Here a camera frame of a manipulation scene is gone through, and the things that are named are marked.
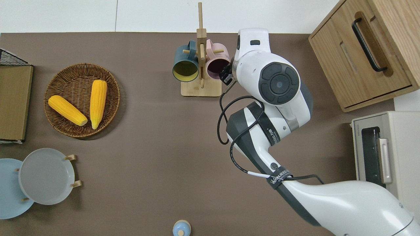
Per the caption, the wooden plate rack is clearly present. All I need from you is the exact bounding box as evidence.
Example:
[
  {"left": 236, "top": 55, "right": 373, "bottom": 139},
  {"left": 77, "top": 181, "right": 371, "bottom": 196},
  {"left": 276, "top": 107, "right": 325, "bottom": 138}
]
[{"left": 14, "top": 154, "right": 82, "bottom": 202}]

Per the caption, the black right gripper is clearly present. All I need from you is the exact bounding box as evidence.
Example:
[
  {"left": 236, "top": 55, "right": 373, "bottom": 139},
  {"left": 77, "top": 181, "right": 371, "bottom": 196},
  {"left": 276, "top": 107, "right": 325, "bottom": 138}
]
[{"left": 219, "top": 56, "right": 237, "bottom": 86}]

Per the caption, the white oven door handle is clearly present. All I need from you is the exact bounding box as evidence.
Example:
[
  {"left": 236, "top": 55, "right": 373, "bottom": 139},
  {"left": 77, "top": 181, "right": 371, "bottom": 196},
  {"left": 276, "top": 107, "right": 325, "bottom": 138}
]
[{"left": 377, "top": 138, "right": 393, "bottom": 184}]

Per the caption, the light blue plate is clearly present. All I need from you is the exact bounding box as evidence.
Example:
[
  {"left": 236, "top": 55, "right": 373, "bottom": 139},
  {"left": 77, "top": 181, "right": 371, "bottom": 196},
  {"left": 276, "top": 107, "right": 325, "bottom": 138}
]
[{"left": 0, "top": 158, "right": 35, "bottom": 219}]

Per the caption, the white toaster oven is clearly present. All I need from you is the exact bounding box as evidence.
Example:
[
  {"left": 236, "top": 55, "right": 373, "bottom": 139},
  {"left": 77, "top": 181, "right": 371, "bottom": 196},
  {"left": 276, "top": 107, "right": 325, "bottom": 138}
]
[{"left": 351, "top": 111, "right": 420, "bottom": 210}]

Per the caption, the wire frame wooden shelf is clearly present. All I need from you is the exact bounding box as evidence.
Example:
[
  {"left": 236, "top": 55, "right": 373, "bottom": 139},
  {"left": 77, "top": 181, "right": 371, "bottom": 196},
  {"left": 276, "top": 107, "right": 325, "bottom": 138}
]
[{"left": 0, "top": 48, "right": 34, "bottom": 145}]

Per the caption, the grey plate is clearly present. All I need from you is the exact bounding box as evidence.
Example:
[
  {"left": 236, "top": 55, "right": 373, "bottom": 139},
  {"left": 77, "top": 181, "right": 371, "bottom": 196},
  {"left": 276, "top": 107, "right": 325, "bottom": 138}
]
[{"left": 18, "top": 148, "right": 75, "bottom": 206}]

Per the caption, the black drawer handle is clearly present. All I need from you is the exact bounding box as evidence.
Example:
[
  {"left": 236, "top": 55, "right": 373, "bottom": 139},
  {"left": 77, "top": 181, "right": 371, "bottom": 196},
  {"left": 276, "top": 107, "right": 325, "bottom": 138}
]
[{"left": 351, "top": 17, "right": 388, "bottom": 72}]

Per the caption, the wooden drawer cabinet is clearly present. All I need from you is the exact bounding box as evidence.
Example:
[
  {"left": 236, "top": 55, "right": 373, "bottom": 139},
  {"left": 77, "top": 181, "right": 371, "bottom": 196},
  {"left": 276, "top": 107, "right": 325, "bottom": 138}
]
[{"left": 308, "top": 0, "right": 420, "bottom": 113}]

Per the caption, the brown wicker basket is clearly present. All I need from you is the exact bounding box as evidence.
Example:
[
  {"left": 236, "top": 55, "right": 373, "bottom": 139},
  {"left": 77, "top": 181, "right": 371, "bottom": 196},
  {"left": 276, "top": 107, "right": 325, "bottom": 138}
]
[{"left": 44, "top": 63, "right": 121, "bottom": 138}]

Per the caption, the wooden mug tree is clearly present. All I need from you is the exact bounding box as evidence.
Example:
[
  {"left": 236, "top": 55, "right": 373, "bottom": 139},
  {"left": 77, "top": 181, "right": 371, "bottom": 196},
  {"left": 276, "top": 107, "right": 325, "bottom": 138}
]
[{"left": 181, "top": 2, "right": 224, "bottom": 97}]

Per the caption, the yellow corn cob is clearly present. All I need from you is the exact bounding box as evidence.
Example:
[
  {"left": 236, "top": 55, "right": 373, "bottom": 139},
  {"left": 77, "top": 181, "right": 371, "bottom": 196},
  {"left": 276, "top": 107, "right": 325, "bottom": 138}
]
[
  {"left": 90, "top": 80, "right": 108, "bottom": 130},
  {"left": 48, "top": 95, "right": 88, "bottom": 127}
]

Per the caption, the small blue round jar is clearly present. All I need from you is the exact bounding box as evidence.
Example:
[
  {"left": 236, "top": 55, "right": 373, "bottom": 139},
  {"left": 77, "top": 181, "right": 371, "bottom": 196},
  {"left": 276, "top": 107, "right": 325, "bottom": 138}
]
[{"left": 173, "top": 220, "right": 191, "bottom": 236}]

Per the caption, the brown table mat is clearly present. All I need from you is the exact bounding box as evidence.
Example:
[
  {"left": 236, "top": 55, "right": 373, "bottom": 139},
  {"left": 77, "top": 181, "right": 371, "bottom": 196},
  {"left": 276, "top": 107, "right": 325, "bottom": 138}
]
[{"left": 0, "top": 32, "right": 396, "bottom": 236}]

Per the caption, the pink mug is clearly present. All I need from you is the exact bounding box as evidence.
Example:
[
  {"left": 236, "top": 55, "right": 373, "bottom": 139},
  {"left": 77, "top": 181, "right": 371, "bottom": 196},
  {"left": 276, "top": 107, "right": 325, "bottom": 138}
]
[{"left": 206, "top": 39, "right": 232, "bottom": 80}]

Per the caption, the dark teal mug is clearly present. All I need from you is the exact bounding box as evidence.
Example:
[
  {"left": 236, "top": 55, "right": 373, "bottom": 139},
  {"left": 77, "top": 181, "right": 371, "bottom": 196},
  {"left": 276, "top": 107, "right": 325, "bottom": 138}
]
[{"left": 172, "top": 40, "right": 200, "bottom": 82}]

